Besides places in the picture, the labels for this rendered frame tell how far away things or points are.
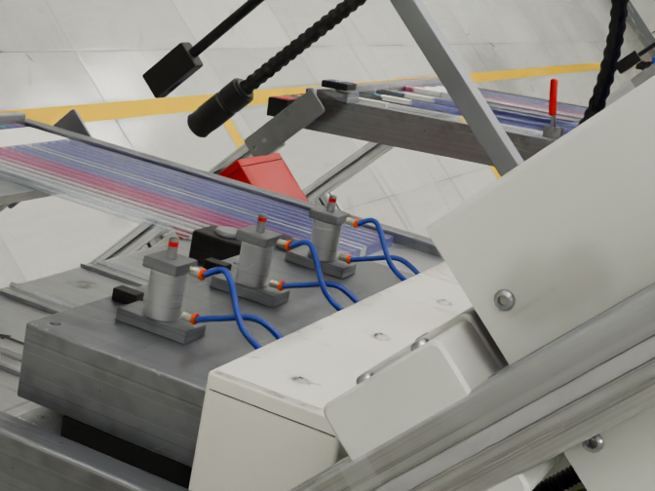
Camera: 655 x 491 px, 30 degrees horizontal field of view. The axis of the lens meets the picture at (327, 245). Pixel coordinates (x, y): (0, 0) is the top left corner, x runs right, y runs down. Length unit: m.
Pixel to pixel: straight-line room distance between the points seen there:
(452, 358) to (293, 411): 0.13
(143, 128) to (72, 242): 0.56
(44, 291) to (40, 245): 1.66
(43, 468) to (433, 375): 0.26
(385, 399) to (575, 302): 0.09
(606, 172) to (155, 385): 0.30
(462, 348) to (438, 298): 0.32
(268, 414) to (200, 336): 0.13
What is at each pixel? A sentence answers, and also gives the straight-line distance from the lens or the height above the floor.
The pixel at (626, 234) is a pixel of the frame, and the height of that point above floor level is 1.46.
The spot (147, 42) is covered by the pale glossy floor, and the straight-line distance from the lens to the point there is 3.45.
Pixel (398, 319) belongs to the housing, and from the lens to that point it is 0.79.
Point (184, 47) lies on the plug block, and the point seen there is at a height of 1.18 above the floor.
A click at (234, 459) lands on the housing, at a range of 0.65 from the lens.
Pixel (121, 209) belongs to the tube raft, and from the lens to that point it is 1.21.
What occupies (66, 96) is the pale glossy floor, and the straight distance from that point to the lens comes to 3.02.
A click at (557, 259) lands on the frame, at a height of 1.43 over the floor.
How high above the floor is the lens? 1.59
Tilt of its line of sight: 27 degrees down
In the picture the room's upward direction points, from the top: 56 degrees clockwise
